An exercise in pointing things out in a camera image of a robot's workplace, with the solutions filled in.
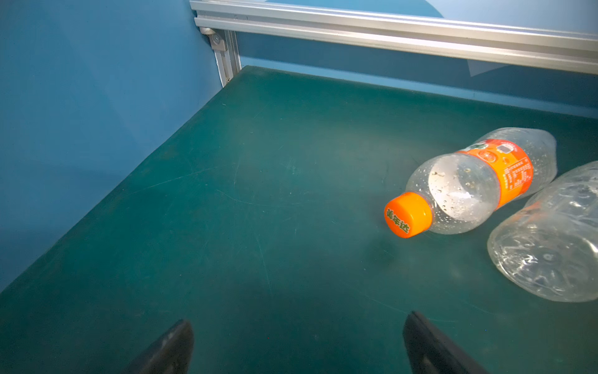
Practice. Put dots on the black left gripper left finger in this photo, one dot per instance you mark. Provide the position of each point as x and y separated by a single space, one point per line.
170 353

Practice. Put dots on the clear plain plastic bottle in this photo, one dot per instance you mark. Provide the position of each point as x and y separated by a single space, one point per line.
549 248

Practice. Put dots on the aluminium frame rail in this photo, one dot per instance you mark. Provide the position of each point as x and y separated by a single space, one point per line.
537 48

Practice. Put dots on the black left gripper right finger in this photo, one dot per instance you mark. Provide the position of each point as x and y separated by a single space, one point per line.
430 351

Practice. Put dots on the orange cap soda bottle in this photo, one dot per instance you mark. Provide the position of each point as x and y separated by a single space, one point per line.
455 193

